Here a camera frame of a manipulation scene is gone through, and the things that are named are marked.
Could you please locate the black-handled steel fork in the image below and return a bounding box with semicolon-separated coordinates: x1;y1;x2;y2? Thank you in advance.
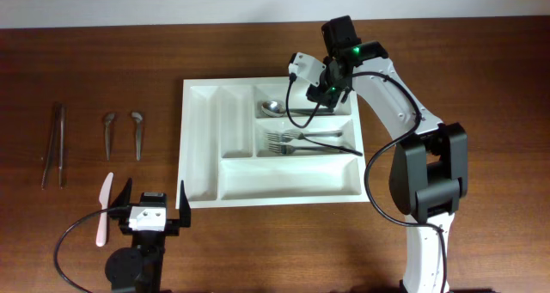
305;137;363;156

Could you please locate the steel tablespoon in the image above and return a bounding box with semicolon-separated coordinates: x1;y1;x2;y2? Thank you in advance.
289;108;334;115
260;101;289;118

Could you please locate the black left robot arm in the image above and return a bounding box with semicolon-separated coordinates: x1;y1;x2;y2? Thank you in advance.
105;180;192;292

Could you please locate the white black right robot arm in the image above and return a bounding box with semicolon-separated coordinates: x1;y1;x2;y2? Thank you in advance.
290;15;468;292

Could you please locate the black left camera cable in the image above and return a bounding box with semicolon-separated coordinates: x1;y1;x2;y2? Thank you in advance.
53;205;130;293

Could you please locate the white cutlery tray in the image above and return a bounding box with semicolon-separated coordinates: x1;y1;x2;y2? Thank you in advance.
177;76;367;208

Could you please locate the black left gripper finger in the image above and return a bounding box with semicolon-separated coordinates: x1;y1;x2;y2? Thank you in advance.
109;178;132;219
179;180;192;228

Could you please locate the pink plastic knife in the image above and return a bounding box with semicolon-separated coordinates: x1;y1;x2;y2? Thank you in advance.
95;172;114;247

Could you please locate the small steel spoon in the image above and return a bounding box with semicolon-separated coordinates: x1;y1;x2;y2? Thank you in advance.
103;113;116;161
131;112;144;161

